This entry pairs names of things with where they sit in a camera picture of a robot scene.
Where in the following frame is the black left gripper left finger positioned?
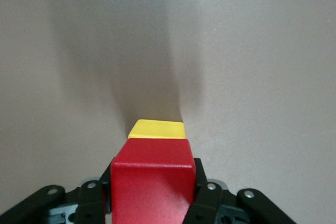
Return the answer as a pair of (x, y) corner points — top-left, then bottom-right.
(0, 157), (113, 224)

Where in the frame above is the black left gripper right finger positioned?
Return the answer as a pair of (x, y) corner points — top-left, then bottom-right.
(183, 157), (297, 224)

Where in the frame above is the red cube block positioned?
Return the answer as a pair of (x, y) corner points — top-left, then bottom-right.
(110, 138), (197, 224)

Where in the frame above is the yellow cube block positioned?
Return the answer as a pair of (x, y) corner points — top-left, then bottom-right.
(128, 119), (187, 140)

